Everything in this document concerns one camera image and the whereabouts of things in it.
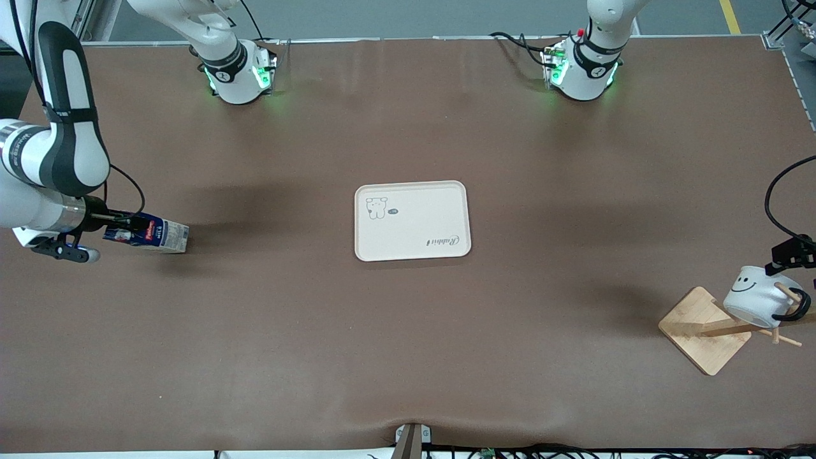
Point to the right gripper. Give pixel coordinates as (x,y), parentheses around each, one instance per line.
(96,211)

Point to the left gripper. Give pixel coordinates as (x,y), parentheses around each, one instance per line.
(792,251)

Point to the blue milk carton green cap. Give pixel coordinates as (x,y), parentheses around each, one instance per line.
(167,234)

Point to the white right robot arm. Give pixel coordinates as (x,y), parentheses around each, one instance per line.
(64,159)

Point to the wooden mug rack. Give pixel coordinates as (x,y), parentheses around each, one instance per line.
(698,335)

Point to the cream plastic tray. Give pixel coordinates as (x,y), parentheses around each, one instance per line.
(414,223)

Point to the metal table clamp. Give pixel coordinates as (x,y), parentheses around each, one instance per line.
(412,440)

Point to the grey table side rail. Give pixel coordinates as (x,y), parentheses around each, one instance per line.
(803,83)

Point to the aluminium frame post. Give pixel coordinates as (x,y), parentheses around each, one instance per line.
(95,19)
(781,29)

